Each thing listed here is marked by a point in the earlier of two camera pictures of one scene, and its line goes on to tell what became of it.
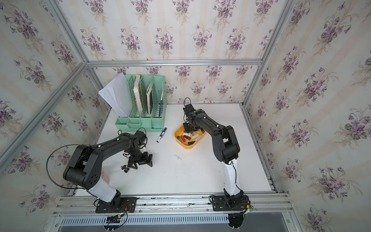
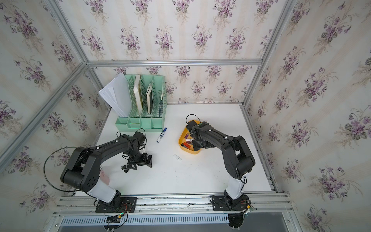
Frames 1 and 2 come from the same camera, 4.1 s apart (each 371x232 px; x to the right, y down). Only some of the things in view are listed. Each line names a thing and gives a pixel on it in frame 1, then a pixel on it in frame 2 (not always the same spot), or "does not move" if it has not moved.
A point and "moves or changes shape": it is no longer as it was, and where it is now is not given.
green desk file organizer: x=148 y=104 does not move
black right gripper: x=187 y=129 to x=195 y=146
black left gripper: x=144 y=161 does not move
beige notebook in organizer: x=149 y=96 does not move
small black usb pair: x=126 y=169 does not move
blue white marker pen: x=161 y=135 does not move
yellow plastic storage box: x=188 y=140 moves or changes shape
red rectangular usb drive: x=183 y=138 to x=186 y=145
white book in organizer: x=137 y=94 does not move
